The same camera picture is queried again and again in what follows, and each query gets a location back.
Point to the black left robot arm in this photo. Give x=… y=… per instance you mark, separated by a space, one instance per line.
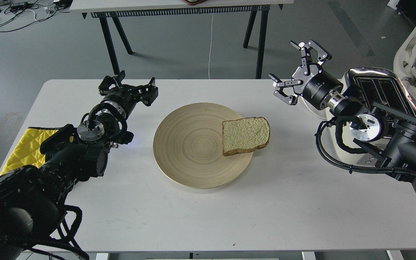
x=32 y=198

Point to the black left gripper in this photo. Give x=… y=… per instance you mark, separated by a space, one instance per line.
x=125 y=97

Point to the black-legged background table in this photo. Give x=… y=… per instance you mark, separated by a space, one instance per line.
x=115 y=9

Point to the white chrome toaster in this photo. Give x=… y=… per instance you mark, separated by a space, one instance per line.
x=368 y=85

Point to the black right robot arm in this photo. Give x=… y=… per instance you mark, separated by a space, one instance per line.
x=371 y=112

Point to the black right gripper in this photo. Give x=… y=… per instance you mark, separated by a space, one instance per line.
x=309 y=80

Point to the round wooden plate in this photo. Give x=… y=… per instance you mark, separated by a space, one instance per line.
x=188 y=147

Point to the slice of bread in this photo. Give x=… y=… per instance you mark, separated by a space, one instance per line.
x=245 y=135

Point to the yellow quilted cloth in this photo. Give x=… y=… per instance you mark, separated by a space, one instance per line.
x=27 y=150

